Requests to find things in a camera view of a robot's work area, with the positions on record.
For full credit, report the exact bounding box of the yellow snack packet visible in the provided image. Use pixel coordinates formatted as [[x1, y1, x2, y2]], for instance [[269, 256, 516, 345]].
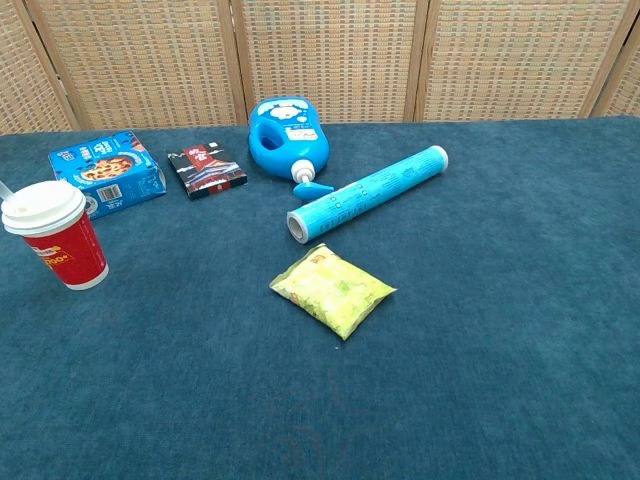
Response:
[[269, 243, 398, 342]]

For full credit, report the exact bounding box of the blue pump bottle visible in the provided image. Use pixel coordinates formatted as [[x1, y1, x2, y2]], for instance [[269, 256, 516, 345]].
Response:
[[247, 96, 336, 202]]

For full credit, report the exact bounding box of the blue felt table cover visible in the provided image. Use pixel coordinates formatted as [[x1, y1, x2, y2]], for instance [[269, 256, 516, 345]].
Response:
[[0, 115, 640, 480]]

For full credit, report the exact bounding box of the red paper cup white lid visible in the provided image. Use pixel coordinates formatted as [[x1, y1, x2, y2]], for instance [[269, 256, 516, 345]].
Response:
[[1, 179, 110, 292]]

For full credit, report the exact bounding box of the light blue cylindrical tube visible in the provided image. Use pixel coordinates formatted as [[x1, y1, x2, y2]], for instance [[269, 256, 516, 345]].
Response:
[[286, 144, 450, 246]]

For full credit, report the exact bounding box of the black red card box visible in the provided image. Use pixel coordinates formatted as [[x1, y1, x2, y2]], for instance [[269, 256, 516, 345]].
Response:
[[167, 141, 250, 202]]

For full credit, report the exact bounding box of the blue cookie box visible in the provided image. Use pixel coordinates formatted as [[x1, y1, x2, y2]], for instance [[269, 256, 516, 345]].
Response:
[[47, 130, 168, 221]]

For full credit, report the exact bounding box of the woven folding screen panel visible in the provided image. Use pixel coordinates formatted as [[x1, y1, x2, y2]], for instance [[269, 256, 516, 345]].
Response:
[[229, 0, 431, 126], [0, 0, 79, 136], [414, 0, 640, 123], [24, 0, 249, 132], [592, 29, 640, 119]]

